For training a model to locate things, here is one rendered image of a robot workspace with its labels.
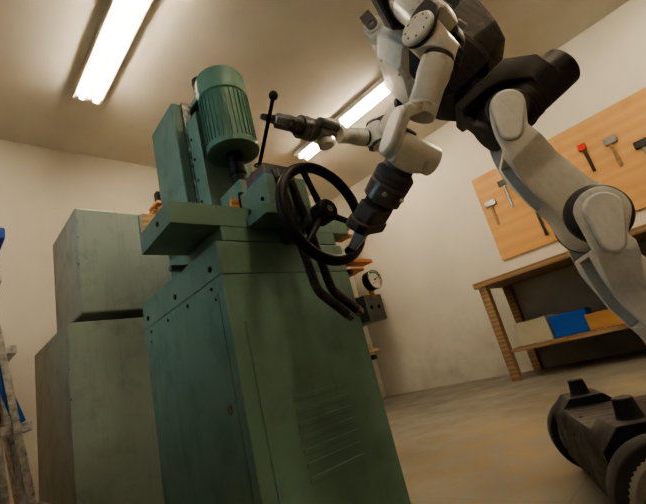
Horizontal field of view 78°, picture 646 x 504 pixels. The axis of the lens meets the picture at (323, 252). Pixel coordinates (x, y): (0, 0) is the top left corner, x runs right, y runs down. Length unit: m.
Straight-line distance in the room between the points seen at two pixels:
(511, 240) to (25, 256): 4.12
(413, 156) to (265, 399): 0.63
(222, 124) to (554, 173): 0.98
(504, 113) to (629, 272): 0.47
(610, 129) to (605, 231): 3.21
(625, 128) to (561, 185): 3.11
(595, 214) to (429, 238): 3.71
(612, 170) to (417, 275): 2.09
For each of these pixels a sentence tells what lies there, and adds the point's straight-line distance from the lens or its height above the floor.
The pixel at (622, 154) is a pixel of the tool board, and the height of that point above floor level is 1.52.
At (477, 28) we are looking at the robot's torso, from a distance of 1.31.
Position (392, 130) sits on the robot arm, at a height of 0.85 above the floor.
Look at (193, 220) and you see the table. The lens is 1.03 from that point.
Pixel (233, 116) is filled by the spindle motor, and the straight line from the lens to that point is 1.43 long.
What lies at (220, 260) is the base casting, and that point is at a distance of 1.01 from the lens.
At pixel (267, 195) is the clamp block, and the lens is 1.07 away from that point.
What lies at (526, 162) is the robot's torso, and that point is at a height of 0.80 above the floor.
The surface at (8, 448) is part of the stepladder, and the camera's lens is 1.74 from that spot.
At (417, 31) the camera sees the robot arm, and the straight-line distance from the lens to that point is 0.98.
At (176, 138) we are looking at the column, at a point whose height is 1.36.
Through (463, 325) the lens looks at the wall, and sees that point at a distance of 4.56.
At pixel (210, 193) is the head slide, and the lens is 1.42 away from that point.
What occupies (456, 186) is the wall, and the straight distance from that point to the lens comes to 4.64.
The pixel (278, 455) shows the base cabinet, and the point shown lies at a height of 0.28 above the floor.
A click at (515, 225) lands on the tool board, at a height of 1.32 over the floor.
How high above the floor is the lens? 0.42
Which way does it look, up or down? 17 degrees up
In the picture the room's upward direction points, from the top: 14 degrees counter-clockwise
